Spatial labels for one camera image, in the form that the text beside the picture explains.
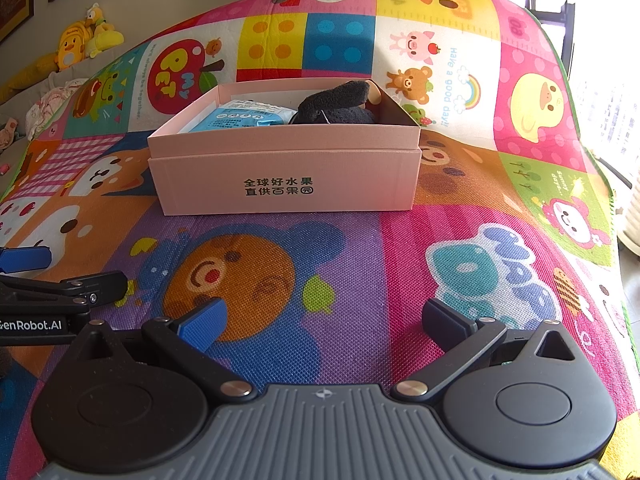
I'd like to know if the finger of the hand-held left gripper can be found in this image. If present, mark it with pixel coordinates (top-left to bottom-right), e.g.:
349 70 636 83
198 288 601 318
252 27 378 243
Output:
0 245 53 274
0 271 129 310

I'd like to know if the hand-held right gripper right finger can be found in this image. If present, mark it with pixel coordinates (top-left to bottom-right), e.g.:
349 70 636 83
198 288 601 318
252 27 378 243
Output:
392 297 588 403

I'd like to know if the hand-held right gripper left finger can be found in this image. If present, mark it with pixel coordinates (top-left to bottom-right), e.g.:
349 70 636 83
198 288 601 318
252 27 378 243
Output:
70 296 256 401

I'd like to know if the pink cardboard box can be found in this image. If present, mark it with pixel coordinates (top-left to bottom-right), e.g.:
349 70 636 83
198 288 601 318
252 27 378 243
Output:
146 77 422 217

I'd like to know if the blue face mask packet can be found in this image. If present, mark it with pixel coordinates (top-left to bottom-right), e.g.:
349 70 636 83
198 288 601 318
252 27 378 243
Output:
192 100 293 133

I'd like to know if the colourful cartoon play mat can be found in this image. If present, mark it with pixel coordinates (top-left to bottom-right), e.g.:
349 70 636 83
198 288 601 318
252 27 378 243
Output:
0 0 631 480

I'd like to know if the small pink toy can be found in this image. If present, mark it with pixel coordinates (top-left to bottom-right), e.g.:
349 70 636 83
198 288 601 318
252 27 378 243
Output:
0 116 20 151

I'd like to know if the pink crumpled cloth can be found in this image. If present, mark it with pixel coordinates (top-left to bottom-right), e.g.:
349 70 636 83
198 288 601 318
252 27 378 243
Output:
25 77 91 141

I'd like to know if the long yellow plush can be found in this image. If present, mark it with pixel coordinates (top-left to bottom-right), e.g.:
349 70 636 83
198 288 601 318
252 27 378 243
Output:
0 52 58 103

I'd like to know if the yellow duck plush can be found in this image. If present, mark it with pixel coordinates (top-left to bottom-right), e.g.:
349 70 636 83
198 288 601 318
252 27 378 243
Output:
54 21 93 72

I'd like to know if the yellow banana plush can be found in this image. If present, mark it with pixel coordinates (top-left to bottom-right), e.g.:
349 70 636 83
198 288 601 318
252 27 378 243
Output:
85 29 125 58

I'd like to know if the black plush toy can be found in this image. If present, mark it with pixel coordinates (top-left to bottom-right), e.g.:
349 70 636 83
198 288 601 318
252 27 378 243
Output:
290 80 378 125

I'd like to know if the orange bear plush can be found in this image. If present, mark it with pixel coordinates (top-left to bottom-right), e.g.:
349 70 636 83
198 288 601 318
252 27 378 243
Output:
82 2 116 33

